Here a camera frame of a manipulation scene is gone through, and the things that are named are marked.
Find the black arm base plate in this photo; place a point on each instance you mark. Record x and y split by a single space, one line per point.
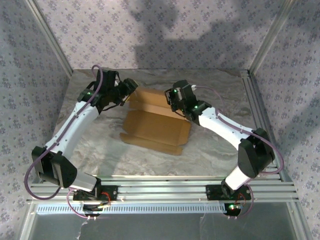
212 192
111 193

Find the aluminium front rail frame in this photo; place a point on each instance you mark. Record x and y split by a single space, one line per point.
162 190

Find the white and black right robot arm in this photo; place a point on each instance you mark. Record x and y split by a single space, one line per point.
225 125

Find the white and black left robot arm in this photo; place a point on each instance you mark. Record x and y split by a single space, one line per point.
70 130

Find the aluminium side rail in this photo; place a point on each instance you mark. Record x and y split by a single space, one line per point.
260 115

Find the brown cardboard paper box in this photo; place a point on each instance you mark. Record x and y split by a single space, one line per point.
155 125

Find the aluminium corner post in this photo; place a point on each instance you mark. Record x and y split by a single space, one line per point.
52 40
270 35

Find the aluminium lower frame leg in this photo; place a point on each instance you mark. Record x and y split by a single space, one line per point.
27 222
300 222

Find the black controller board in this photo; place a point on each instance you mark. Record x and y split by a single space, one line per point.
232 208
93 208

